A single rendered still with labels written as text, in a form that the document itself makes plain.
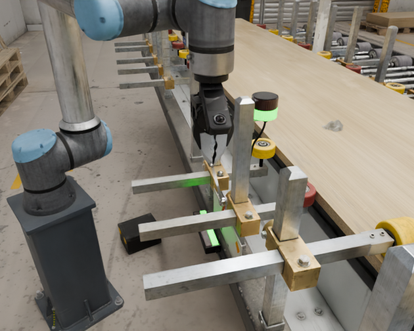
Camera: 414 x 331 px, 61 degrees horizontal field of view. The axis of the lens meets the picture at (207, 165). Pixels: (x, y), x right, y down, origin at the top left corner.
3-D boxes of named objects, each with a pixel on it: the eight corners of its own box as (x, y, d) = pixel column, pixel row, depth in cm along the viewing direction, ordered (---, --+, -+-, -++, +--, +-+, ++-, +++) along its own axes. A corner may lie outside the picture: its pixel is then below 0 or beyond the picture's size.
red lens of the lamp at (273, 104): (256, 111, 76) (257, 102, 75) (247, 102, 81) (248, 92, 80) (282, 109, 77) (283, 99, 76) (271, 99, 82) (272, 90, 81)
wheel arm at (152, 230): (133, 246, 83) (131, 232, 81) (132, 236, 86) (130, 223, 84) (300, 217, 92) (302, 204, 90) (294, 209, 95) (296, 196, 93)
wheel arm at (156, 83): (119, 90, 189) (119, 83, 187) (119, 88, 192) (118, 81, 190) (198, 85, 198) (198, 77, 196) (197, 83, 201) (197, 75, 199)
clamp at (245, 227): (240, 238, 86) (241, 222, 83) (224, 205, 97) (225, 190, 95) (261, 234, 87) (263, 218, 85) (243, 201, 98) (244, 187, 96)
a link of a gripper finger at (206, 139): (206, 154, 85) (207, 119, 81) (213, 167, 81) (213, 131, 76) (194, 155, 85) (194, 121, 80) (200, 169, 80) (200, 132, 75)
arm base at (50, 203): (33, 222, 124) (25, 200, 119) (17, 198, 136) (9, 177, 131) (84, 201, 134) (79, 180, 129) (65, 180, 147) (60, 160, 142)
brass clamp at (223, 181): (211, 192, 108) (211, 178, 106) (201, 170, 120) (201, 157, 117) (230, 190, 110) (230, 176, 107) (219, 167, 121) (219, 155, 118)
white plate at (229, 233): (238, 274, 91) (240, 246, 86) (212, 213, 113) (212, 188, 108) (240, 274, 91) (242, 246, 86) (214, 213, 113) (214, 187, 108)
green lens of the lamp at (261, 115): (255, 122, 77) (256, 112, 76) (246, 111, 82) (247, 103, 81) (280, 119, 79) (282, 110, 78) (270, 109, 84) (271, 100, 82)
